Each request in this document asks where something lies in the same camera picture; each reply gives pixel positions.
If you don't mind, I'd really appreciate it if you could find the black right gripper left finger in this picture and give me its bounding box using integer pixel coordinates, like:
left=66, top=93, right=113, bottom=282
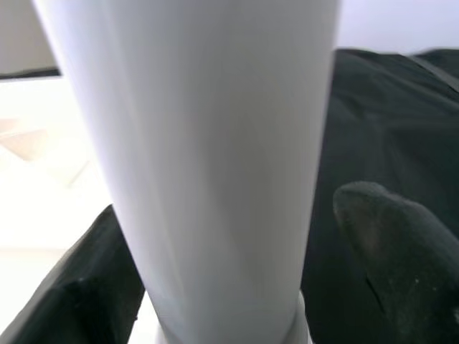
left=0, top=204, right=146, bottom=344

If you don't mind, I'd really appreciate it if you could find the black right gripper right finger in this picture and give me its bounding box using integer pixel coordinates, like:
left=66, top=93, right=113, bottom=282
left=332, top=181, right=459, bottom=344

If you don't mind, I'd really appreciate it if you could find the white plastic table top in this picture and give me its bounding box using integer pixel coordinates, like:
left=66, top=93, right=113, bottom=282
left=0, top=74, right=162, bottom=344

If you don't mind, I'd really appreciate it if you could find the white plastic table leg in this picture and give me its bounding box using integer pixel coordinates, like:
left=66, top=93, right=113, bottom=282
left=30, top=0, right=345, bottom=344

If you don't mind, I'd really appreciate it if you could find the black cloth table cover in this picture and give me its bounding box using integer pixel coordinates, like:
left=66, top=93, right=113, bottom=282
left=0, top=48, right=459, bottom=344

